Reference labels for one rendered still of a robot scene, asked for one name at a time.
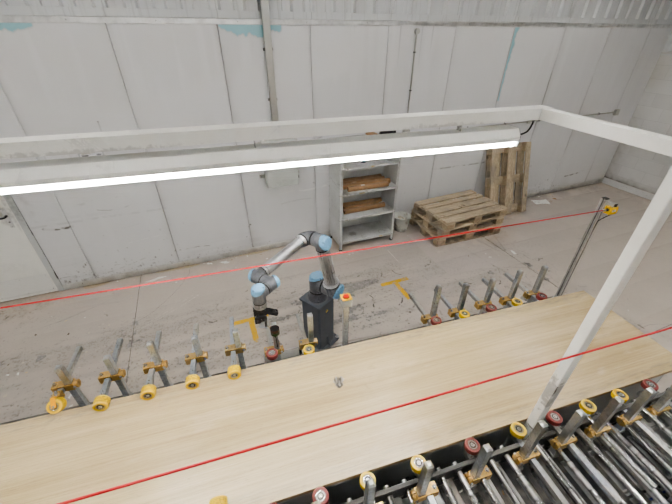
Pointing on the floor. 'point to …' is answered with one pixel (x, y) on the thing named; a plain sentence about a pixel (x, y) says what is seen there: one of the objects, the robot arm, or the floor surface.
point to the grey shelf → (378, 226)
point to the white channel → (91, 142)
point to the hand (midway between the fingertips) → (266, 327)
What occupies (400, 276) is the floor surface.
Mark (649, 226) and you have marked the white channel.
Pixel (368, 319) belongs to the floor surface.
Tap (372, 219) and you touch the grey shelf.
